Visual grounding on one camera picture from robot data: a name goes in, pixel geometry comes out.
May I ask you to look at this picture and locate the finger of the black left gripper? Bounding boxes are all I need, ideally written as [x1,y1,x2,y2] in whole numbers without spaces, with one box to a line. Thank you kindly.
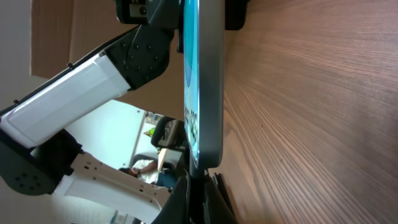
[225,0,249,30]

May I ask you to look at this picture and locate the black office chair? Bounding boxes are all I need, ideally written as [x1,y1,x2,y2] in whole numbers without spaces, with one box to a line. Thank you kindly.
[150,116,187,152]

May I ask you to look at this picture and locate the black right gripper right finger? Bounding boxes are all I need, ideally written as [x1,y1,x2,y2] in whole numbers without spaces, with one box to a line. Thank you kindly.
[203,183,238,224]

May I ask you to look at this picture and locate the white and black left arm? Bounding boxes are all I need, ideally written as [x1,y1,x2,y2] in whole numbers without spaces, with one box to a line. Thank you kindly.
[1,0,247,223]

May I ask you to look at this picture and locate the seated person in background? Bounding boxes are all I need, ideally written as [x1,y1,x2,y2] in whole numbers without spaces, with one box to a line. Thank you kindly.
[119,159,177,189]

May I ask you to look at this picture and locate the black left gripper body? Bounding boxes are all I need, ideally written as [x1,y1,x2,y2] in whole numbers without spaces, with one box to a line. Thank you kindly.
[115,0,183,29]

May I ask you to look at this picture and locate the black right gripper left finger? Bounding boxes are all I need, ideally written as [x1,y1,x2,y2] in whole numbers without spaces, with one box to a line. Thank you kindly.
[152,175,190,224]

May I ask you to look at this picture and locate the smartphone with blue screen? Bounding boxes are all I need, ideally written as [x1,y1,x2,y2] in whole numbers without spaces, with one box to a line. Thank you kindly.
[183,0,225,169]

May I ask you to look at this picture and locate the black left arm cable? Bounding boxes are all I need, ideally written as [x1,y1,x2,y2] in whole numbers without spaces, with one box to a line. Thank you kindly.
[0,26,141,108]

